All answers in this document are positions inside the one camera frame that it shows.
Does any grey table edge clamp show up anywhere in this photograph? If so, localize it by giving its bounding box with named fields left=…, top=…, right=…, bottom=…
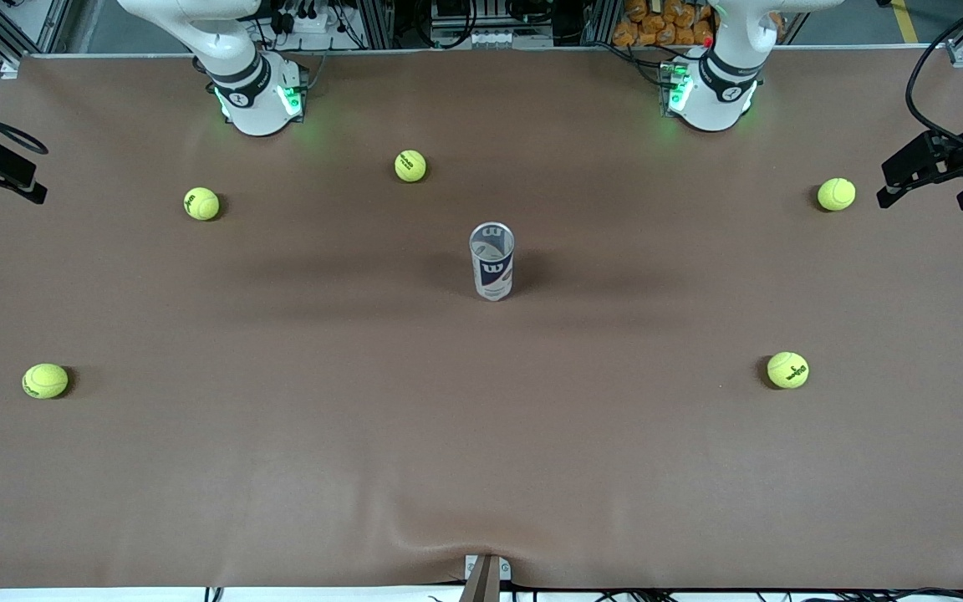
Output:
left=458, top=554, right=513, bottom=602

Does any clear Wilson tennis ball can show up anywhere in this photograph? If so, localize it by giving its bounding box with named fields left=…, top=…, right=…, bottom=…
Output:
left=469, top=222, right=516, bottom=303

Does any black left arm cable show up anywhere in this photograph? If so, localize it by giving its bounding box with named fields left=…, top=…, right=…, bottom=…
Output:
left=904, top=0, right=963, bottom=164

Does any orange mesh bag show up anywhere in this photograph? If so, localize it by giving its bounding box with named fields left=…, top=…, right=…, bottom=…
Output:
left=611, top=0, right=718, bottom=48

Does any white terminal strip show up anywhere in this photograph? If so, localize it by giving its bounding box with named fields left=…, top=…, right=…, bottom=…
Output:
left=471, top=29, right=554, bottom=49

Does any brown table cover cloth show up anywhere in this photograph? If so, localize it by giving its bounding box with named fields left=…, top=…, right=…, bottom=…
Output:
left=0, top=46, right=963, bottom=591

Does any white power strip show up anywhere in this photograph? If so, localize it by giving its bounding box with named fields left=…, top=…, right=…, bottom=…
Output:
left=277, top=7, right=344, bottom=36

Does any aluminium frame post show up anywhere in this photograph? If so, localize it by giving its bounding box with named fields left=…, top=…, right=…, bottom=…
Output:
left=354, top=0, right=395, bottom=49
left=583, top=0, right=621, bottom=47
left=30, top=0, right=74, bottom=54

